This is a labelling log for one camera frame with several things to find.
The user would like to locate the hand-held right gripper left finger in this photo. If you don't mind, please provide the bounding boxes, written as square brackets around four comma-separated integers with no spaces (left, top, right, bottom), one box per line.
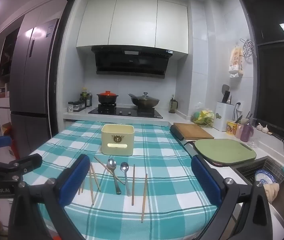
[11,154,90,240]

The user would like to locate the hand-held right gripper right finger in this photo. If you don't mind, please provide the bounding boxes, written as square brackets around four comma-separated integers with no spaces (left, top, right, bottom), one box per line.
[191,155,272,240]

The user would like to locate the metal spoon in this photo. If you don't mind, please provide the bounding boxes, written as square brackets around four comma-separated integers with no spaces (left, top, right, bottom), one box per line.
[120,162,131,197]
[107,158,122,195]

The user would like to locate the cream utensil holder box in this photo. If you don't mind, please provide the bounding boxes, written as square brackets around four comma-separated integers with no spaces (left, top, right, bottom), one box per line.
[101,124,135,156]

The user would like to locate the green cutting board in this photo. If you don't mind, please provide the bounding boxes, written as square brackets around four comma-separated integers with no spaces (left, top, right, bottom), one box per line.
[194,139,257,164]

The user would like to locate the teal white plaid tablecloth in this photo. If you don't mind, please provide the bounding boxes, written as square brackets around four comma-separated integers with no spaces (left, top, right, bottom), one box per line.
[22,120,220,240]

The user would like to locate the wooden cutting board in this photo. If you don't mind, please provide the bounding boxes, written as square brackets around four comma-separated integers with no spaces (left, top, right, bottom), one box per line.
[173,122,215,140]

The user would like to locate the black ribbed mat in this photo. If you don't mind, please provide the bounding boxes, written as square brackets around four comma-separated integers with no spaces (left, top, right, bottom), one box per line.
[169,124,185,141]

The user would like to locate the yellow printed mug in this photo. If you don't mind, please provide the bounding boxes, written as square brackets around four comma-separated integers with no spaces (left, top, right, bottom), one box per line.
[226,120,238,136]

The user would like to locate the pink cup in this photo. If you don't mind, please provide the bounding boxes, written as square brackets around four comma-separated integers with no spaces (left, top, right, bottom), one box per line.
[235,124,245,139]

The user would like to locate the blue white plate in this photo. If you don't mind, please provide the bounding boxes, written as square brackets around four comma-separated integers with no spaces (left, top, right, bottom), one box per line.
[254,169,276,186]

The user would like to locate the clear bag yellow green contents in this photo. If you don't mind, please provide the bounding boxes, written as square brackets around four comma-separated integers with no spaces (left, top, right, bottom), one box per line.
[191,108,218,128]

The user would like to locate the purple bottle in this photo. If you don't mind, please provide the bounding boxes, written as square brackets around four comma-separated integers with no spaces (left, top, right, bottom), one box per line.
[240,121,253,142]

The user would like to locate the white knife block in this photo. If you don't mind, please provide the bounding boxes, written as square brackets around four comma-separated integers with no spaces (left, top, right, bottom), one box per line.
[215,101,235,132]

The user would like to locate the steel kitchen sink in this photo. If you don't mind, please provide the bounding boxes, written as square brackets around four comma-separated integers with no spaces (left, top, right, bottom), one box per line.
[233,156,284,195]

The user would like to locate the beige dish cloth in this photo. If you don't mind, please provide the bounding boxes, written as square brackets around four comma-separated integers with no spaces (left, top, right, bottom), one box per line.
[264,183,280,203]

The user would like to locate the grey refrigerator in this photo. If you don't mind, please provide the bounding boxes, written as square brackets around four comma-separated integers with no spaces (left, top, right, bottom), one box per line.
[9,17,60,155]

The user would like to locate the small spice jar set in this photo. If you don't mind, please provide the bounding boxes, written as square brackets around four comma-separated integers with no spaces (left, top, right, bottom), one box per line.
[68,100,86,113]

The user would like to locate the dark glass jug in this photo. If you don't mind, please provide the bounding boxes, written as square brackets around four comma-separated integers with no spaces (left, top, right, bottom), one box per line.
[169,97,179,114]

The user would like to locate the black gas stove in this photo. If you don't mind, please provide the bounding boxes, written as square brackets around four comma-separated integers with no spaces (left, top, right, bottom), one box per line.
[88,103,163,119]

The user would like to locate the black clay pot red lid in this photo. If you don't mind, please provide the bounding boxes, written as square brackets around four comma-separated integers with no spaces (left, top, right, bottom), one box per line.
[96,91,119,105]

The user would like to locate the black spatula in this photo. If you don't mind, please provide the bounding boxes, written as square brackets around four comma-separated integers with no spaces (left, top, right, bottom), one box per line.
[221,84,230,103]

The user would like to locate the dark wok with lid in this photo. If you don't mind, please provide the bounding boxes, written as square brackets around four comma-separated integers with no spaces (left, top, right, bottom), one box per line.
[128,92,160,108]

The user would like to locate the hanging printed food bag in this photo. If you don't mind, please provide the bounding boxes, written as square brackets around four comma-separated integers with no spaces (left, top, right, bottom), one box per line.
[228,45,245,78]

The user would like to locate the dark window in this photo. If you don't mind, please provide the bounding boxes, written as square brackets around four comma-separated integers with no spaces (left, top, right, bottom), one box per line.
[237,0,284,143]

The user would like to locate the black range hood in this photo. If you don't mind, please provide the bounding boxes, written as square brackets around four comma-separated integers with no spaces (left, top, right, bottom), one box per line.
[91,45,174,79]

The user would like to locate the hanging wire rack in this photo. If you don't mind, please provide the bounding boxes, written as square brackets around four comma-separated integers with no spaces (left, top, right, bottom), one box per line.
[240,38,257,57]

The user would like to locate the white wall cabinet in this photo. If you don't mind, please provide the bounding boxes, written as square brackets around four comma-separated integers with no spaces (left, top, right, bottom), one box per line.
[76,0,189,54]

